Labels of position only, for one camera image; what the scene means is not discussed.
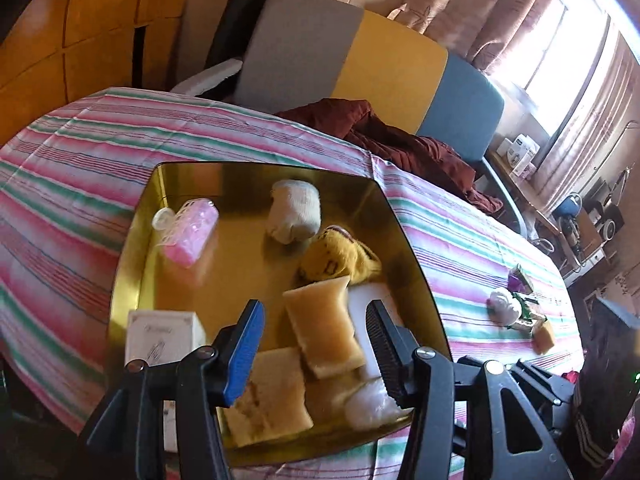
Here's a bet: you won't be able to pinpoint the wooden side table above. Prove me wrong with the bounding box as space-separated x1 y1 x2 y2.
487 150 566 241

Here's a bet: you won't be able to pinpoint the red cloth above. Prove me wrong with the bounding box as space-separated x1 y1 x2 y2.
600 440 640 480

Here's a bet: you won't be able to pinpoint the striped tablecloth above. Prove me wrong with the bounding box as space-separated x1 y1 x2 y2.
0 87 586 480

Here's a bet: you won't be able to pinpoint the grey yellow blue armchair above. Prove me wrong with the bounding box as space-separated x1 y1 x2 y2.
170 0 531 241

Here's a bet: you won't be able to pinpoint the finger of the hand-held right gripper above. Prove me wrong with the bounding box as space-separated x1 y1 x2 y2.
509 358 578 407

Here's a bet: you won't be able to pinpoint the blue bag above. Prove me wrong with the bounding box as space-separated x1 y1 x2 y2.
552 194 583 221

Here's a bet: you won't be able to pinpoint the white carton box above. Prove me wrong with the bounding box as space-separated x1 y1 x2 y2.
125 310 207 453

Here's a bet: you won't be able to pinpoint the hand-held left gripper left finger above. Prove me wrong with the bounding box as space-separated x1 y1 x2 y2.
75 300 266 480

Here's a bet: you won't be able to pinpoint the small yellow sponge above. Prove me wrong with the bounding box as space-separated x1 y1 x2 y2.
532 320 557 356

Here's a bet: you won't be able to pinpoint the pink patterned curtain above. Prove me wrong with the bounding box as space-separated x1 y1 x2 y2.
387 0 571 73
530 30 640 216

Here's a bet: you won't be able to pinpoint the window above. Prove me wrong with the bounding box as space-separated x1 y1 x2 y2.
487 0 613 136

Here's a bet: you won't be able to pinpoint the black rolled mat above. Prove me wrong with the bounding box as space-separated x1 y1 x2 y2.
206 0 283 96

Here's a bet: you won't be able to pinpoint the wooden wardrobe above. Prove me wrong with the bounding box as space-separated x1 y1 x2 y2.
0 0 198 146

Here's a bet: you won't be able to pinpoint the cardboard box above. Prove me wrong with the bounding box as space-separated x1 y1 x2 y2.
575 207 608 261

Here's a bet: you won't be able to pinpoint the beige sponge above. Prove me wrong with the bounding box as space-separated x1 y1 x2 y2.
282 276 368 380

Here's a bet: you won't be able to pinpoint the black stereo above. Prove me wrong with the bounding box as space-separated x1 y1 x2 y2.
582 177 626 241

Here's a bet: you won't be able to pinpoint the white printed box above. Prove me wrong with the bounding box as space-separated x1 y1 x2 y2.
500 135 541 173

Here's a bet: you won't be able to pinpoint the yellow plush toy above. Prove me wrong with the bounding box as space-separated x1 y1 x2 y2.
295 226 383 288

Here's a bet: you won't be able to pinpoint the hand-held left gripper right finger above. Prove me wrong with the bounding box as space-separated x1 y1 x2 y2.
365 300 573 480

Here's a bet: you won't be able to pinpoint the gold tin tray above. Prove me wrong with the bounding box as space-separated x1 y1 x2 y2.
109 160 453 468

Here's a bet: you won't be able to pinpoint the white cotton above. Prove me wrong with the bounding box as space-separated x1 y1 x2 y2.
345 377 413 431

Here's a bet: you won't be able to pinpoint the purple foil packet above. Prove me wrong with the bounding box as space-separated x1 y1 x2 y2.
506 269 532 293

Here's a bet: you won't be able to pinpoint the white socks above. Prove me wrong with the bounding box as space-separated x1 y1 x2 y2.
265 179 322 245

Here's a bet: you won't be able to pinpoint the green snack packet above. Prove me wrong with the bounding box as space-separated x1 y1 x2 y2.
511 295 543 333

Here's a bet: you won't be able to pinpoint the maroon jacket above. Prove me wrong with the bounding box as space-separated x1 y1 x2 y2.
274 99 503 213

